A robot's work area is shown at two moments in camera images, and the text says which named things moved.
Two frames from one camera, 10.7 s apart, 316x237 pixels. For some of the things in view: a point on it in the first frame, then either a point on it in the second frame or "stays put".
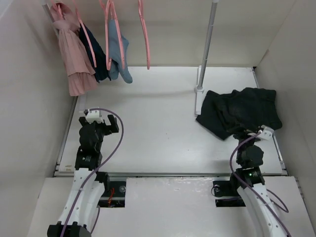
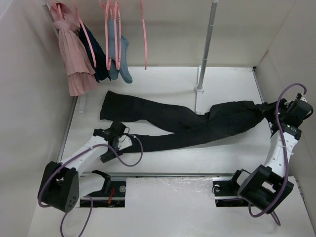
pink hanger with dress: x=59 y=11 stays put
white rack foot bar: x=199 y=94 stays put
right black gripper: x=244 y=133 → x=267 y=108
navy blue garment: x=101 y=70 stays put
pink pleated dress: x=79 y=71 stays put
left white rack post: x=47 y=10 stays put
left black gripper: x=108 y=129 → x=106 y=155
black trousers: x=227 y=114 → x=182 y=123
